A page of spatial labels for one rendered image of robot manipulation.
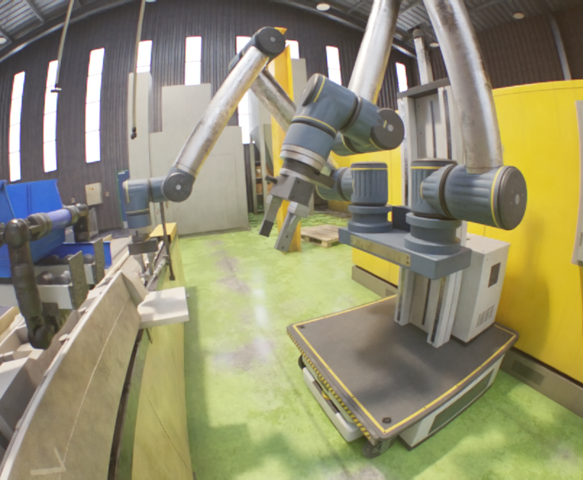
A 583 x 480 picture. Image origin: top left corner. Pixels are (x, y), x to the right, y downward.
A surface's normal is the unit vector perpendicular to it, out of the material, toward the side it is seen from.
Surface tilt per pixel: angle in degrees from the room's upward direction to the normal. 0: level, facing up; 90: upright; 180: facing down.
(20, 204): 88
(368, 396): 0
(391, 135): 90
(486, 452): 0
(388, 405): 0
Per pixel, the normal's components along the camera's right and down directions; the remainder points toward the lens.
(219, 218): 0.34, 0.20
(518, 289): -0.94, 0.13
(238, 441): -0.05, -0.97
